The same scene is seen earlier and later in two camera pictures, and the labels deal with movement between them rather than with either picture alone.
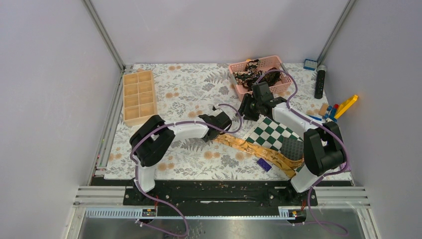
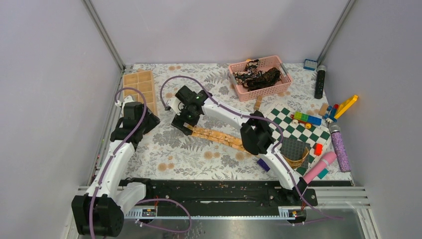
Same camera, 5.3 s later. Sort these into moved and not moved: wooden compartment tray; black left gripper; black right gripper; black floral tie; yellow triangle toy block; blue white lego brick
Moved: black left gripper; black right gripper
Not moved: yellow triangle toy block; blue white lego brick; black floral tie; wooden compartment tray
